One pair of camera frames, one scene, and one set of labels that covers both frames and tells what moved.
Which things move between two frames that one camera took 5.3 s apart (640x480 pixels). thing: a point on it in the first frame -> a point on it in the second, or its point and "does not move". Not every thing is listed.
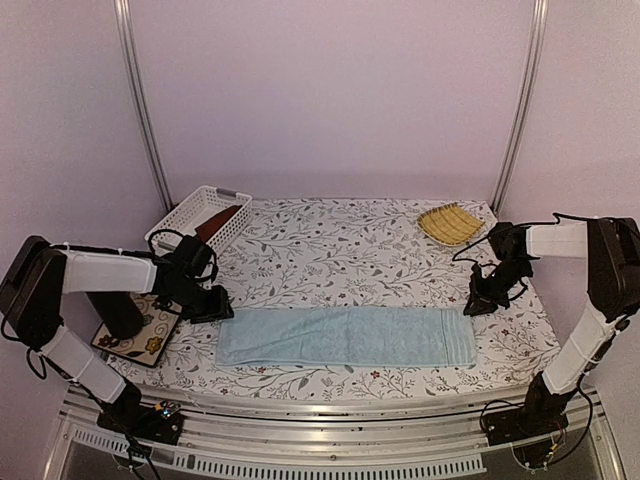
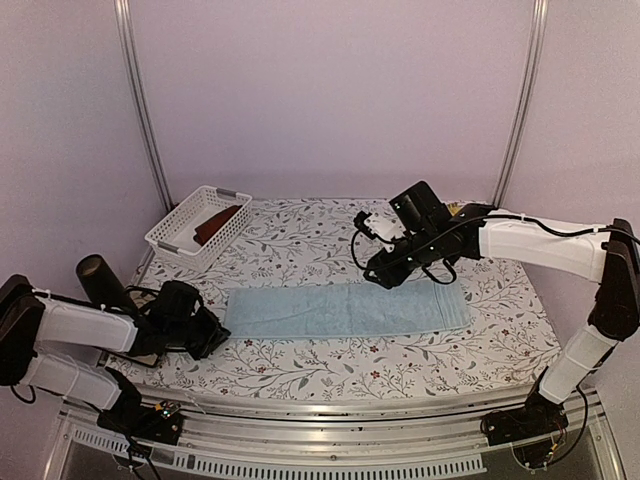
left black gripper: (218, 309) -> (215, 336)
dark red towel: (209, 228) does not move
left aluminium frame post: (124, 20) does not move
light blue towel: (346, 337) -> (279, 310)
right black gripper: (482, 298) -> (391, 275)
